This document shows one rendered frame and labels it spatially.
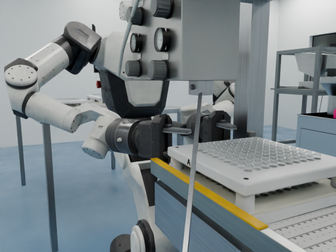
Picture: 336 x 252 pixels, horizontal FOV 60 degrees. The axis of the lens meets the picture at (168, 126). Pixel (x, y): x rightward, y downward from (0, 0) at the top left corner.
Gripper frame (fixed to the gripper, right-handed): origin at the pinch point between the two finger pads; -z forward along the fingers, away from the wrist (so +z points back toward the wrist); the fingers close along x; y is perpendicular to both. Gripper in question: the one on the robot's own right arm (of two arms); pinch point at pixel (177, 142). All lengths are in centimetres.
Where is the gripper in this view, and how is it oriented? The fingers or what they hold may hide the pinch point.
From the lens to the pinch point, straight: 65.7
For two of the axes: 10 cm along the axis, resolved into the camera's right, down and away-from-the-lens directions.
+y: -5.3, 1.3, -8.3
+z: -8.4, -0.8, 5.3
